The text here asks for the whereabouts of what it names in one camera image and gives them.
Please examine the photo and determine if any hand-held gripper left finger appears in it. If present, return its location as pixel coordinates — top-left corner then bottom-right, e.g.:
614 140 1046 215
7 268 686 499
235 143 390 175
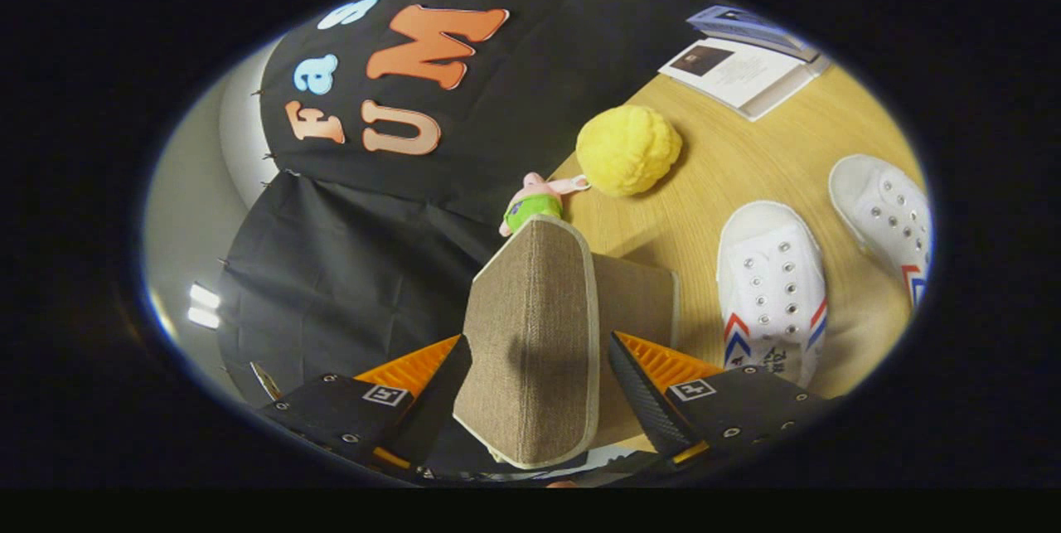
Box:
261 334 473 476

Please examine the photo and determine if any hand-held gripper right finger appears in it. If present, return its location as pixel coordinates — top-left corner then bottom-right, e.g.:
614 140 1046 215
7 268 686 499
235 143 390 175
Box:
608 332 838 469

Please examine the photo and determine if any beige fabric storage box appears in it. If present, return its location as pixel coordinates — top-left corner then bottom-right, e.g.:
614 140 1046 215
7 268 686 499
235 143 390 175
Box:
453 214 681 470

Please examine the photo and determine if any white striped canvas shoe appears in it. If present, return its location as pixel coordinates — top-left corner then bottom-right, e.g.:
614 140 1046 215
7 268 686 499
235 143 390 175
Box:
828 153 933 310
716 200 829 389

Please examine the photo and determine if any pink starfish plush toy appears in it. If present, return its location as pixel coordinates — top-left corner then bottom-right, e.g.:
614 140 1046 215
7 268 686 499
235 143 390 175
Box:
498 172 592 237

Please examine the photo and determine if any yellow plush ball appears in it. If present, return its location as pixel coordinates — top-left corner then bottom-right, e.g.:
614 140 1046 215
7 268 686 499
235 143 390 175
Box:
575 104 684 198

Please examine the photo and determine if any white book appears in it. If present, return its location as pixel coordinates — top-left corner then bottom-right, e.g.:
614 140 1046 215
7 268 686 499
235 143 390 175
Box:
658 37 830 122

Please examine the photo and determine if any blue book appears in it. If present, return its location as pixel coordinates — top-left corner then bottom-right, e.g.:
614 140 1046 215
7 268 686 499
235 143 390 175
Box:
686 5 817 63

